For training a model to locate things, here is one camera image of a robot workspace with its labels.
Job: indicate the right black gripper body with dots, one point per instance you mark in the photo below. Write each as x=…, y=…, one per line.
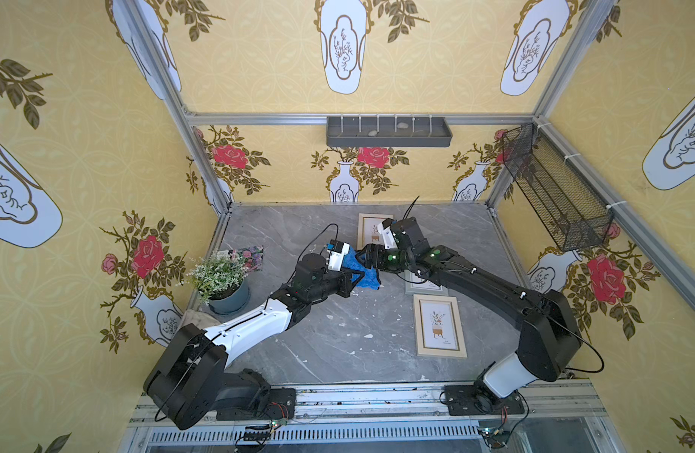
x=376, y=256

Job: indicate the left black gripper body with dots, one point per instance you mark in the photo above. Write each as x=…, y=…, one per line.
x=346, y=277

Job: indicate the grey-green picture frame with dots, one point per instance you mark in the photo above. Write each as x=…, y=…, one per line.
x=416, y=285

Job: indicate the blue microfiber cloth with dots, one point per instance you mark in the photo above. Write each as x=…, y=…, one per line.
x=361, y=277

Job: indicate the beige picture frame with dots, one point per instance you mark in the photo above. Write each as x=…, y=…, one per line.
x=438, y=327
x=369, y=229

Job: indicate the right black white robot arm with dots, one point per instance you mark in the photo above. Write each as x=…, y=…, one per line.
x=548, y=334

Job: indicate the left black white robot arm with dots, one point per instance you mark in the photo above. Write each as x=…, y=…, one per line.
x=191, y=379

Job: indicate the floral patterned box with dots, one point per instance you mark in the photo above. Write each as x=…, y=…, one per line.
x=252, y=257

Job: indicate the potted green plant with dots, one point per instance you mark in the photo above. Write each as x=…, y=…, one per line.
x=220, y=282

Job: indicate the beige work glove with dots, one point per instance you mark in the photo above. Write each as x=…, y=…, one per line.
x=199, y=319

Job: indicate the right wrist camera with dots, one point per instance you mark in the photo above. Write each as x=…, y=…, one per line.
x=404, y=234

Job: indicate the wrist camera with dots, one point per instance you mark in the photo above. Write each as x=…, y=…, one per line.
x=337, y=251
x=404, y=234

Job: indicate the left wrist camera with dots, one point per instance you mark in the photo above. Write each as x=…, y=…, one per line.
x=337, y=251

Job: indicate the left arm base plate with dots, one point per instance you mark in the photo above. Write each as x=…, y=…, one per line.
x=276, y=404

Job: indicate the grey wall shelf tray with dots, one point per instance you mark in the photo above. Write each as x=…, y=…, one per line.
x=396, y=131

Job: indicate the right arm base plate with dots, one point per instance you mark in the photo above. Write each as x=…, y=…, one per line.
x=473, y=399

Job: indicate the black wire mesh basket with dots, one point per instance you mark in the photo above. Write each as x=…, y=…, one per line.
x=573, y=213

